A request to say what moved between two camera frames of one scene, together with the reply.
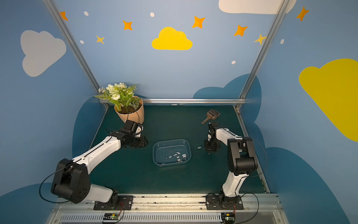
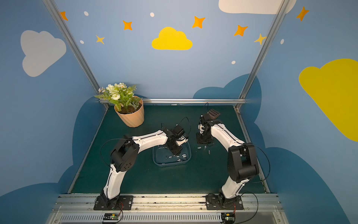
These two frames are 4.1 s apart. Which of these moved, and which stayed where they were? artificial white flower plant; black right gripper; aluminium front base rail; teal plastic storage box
Moved: black right gripper
Stayed: teal plastic storage box; aluminium front base rail; artificial white flower plant
